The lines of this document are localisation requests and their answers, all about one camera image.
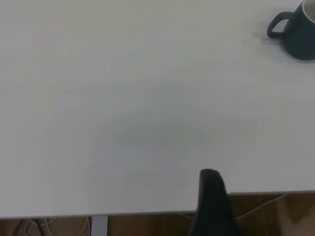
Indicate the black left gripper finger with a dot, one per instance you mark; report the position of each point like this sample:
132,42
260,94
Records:
211,209

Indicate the dark blue-grey ceramic mug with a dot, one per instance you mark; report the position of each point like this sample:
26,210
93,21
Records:
300,37

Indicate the grey metal table leg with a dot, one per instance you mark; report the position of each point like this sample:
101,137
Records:
99,226

